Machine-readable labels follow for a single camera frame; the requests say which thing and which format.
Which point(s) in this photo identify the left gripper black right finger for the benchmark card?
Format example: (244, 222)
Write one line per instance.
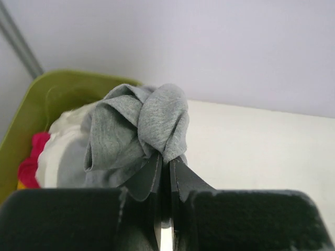
(204, 218)

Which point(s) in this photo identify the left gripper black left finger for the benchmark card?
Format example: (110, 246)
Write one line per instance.
(123, 218)

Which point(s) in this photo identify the grey t shirt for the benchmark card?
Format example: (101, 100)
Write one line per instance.
(121, 132)

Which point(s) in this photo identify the white t shirt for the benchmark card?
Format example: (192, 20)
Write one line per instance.
(57, 157)

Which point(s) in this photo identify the pink t shirt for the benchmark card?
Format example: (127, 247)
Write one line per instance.
(28, 167)

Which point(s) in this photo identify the yellow t shirt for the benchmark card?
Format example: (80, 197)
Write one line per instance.
(21, 186)

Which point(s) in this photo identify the green plastic bin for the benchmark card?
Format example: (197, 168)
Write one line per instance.
(46, 98)

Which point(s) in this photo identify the left aluminium frame post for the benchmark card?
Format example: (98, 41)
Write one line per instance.
(18, 43)

